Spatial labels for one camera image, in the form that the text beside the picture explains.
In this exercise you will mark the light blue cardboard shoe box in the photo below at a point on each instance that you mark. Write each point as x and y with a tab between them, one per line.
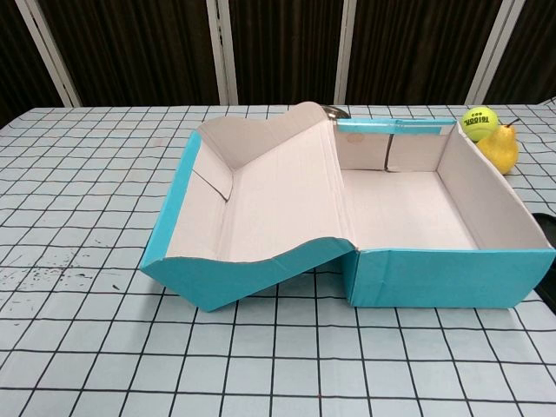
391	204

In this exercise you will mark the yellow pear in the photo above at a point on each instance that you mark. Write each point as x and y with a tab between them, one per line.
499	150

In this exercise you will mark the black rubber slipper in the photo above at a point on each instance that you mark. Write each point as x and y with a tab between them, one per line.
548	230

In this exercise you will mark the yellow-green tennis ball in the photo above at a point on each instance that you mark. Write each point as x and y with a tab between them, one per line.
478	123

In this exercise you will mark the stainless steel bowl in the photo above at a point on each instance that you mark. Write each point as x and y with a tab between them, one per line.
335	114

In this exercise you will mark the dark screen panel white frame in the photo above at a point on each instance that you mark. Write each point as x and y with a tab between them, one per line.
130	52
538	43
13	65
412	52
286	52

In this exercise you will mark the light blue checkered tablecloth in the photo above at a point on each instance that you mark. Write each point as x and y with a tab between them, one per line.
108	347

